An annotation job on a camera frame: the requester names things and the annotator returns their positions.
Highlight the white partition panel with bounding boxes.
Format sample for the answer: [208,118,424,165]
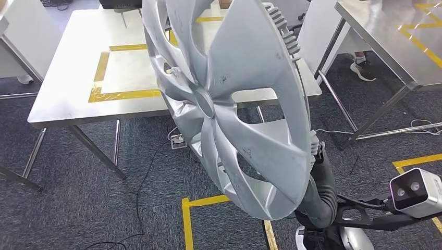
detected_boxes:
[297,0,372,85]

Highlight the stainless steel table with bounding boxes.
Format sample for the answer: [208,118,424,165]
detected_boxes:
[312,0,442,149]

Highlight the black floor cable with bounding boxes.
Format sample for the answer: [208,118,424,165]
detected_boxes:
[81,141,163,250]

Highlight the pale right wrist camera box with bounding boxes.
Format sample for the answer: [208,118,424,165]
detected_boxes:
[389,167,442,219]

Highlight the stainless steel workbench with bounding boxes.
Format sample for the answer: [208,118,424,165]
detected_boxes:
[0,8,324,193]

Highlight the yellow floor tape square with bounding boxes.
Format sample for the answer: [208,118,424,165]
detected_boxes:
[181,195,279,250]

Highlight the person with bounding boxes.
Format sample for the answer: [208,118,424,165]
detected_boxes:
[349,51,378,82]

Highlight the white power socket box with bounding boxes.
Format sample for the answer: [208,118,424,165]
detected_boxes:
[170,133,188,149]

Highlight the silver wheel hubcap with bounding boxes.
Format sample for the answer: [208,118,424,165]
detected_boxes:
[142,0,320,221]

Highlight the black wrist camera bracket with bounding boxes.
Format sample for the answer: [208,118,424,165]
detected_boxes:
[336,195,442,232]

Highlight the yellow tape rectangle on workbench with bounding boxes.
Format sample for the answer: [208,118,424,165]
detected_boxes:
[88,15,225,104]

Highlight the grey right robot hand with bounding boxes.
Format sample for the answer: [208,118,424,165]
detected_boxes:
[312,141,338,193]

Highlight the yellow floor tape line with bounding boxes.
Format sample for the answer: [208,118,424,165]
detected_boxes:
[391,153,442,235]

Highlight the black monitor with stand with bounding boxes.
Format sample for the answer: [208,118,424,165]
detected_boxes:
[99,0,143,29]

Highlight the yellow tape on steel table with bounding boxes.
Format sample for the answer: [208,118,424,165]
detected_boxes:
[397,3,442,69]

